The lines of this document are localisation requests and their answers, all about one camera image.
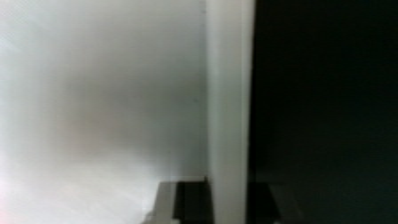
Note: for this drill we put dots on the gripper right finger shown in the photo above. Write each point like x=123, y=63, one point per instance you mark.
x=272, y=206

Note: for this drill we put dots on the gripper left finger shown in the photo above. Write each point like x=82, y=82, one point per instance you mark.
x=183, y=205

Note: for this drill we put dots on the white square tabletop tray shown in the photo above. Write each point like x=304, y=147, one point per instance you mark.
x=123, y=108

